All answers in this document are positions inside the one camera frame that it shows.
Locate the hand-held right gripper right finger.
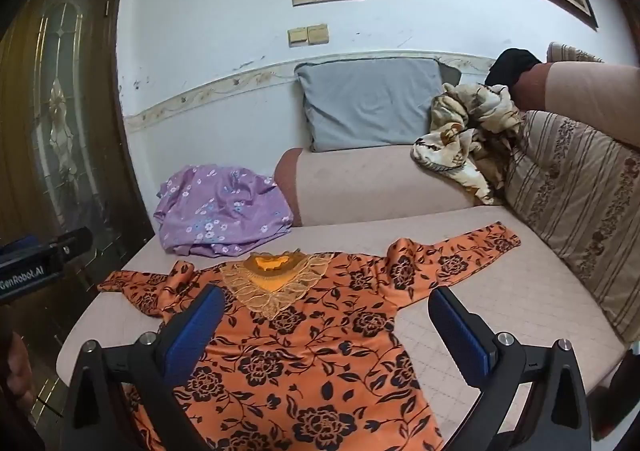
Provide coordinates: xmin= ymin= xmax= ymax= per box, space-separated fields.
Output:
xmin=427 ymin=286 xmax=593 ymax=451

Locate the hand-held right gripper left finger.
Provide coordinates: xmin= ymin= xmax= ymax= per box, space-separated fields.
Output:
xmin=65 ymin=285 xmax=226 ymax=451

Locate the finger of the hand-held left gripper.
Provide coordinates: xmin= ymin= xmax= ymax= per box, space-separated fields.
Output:
xmin=48 ymin=227 xmax=94 ymax=262

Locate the orange black floral blouse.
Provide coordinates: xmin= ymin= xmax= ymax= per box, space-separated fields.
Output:
xmin=97 ymin=221 xmax=521 ymax=451

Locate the person's left hand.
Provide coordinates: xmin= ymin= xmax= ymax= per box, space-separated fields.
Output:
xmin=0 ymin=331 xmax=37 ymax=412

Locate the wooden door with glass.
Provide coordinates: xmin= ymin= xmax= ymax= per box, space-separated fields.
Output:
xmin=0 ymin=0 xmax=153 ymax=432

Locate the purple floral garment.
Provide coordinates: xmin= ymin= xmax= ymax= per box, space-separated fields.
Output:
xmin=152 ymin=164 xmax=295 ymax=258

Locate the beige quilted sofa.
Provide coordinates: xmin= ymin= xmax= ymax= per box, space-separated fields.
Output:
xmin=55 ymin=58 xmax=640 ymax=451

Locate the large striped floral cushion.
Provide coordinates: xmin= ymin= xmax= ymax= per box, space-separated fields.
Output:
xmin=502 ymin=110 xmax=640 ymax=344

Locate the beige brown floral blanket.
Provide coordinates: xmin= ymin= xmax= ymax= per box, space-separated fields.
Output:
xmin=411 ymin=82 xmax=523 ymax=206

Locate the grey pillow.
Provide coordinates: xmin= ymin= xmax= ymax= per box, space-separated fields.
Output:
xmin=294 ymin=56 xmax=463 ymax=153

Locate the black cloth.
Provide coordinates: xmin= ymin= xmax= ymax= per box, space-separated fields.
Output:
xmin=484 ymin=48 xmax=543 ymax=87

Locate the small striped cushion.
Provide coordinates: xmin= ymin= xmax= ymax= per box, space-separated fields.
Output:
xmin=546 ymin=42 xmax=603 ymax=63

